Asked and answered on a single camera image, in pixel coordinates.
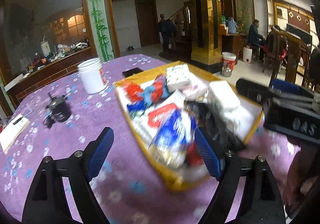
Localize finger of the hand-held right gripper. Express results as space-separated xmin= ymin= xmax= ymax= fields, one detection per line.
xmin=236 ymin=78 xmax=275 ymax=107
xmin=271 ymin=79 xmax=320 ymax=104

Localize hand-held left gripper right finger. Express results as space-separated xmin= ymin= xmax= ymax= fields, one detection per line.
xmin=194 ymin=128 xmax=287 ymax=224

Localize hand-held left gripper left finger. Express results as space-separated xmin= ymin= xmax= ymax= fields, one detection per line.
xmin=22 ymin=127 xmax=115 ymax=224

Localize blue and white packet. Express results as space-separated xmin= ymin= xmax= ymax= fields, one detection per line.
xmin=150 ymin=110 xmax=198 ymax=162

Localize yellow tray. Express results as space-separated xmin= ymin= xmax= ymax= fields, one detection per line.
xmin=114 ymin=60 xmax=264 ymax=191

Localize pink rose tissue pack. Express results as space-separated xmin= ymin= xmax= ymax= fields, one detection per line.
xmin=182 ymin=74 xmax=209 ymax=99

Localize red and white tissue pack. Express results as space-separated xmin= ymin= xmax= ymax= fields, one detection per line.
xmin=147 ymin=103 xmax=179 ymax=128

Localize blue fluffy ball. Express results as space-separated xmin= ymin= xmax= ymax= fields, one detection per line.
xmin=140 ymin=86 xmax=160 ymax=108

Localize dotted white tissue pack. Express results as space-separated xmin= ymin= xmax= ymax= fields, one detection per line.
xmin=166 ymin=64 xmax=192 ymax=91

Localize person's right hand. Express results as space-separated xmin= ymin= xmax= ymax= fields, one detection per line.
xmin=284 ymin=139 xmax=320 ymax=217

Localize wooden chair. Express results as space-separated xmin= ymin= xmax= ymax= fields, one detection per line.
xmin=270 ymin=26 xmax=313 ymax=87

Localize red and white bucket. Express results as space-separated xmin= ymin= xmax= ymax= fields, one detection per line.
xmin=221 ymin=51 xmax=237 ymax=77

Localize purple floral tablecloth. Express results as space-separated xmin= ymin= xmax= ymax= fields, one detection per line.
xmin=0 ymin=54 xmax=320 ymax=224

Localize small wooden table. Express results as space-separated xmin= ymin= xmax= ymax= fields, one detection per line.
xmin=221 ymin=33 xmax=247 ymax=59

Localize black television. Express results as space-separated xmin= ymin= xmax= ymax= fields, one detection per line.
xmin=286 ymin=23 xmax=313 ymax=46

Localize white plastic jar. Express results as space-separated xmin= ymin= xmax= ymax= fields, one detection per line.
xmin=77 ymin=58 xmax=108 ymax=94

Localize black smartphone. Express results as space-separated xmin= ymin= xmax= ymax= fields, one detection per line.
xmin=122 ymin=67 xmax=143 ymax=78

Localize black pen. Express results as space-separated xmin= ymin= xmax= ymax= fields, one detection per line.
xmin=14 ymin=111 xmax=33 ymax=124

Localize lined notebook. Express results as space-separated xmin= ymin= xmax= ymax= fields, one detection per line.
xmin=0 ymin=116 xmax=30 ymax=153

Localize wooden glass cabinet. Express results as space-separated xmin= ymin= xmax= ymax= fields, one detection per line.
xmin=0 ymin=0 xmax=120 ymax=114

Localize wooden door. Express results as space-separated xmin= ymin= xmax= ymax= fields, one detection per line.
xmin=134 ymin=0 xmax=160 ymax=47

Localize black motor with cable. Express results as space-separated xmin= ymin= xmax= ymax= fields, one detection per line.
xmin=44 ymin=93 xmax=73 ymax=128

